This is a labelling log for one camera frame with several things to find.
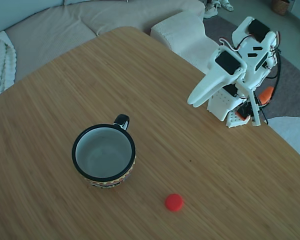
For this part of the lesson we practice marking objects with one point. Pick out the white textured ottoman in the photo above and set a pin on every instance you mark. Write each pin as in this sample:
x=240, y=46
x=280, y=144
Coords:
x=187, y=35

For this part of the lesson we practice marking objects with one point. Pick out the woven basket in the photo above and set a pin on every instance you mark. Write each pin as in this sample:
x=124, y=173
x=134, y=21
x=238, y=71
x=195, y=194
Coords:
x=280, y=7

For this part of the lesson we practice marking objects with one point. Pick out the white round rug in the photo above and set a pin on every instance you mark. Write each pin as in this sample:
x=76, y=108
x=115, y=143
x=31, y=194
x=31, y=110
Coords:
x=295, y=135

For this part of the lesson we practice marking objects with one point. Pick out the patterned mug with black rim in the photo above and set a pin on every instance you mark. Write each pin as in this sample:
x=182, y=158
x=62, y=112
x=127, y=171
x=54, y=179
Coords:
x=103, y=157

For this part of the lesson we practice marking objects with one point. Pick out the red bottle cap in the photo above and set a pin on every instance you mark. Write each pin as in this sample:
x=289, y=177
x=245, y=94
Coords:
x=174, y=202

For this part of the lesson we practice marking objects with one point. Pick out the grey rug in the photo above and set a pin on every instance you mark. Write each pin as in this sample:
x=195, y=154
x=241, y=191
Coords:
x=290, y=82

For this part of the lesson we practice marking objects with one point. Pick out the white sneaker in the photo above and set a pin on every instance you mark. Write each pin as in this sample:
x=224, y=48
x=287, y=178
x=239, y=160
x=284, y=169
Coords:
x=210, y=11
x=227, y=6

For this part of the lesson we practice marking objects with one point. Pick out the orange and black clamp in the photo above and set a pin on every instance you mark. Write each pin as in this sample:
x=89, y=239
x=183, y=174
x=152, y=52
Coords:
x=266, y=95

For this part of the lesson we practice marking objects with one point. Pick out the white knitted blanket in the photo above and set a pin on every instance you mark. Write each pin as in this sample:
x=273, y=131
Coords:
x=1, y=65

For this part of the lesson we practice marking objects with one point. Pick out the beige sofa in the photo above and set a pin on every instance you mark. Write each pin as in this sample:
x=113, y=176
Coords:
x=65, y=32

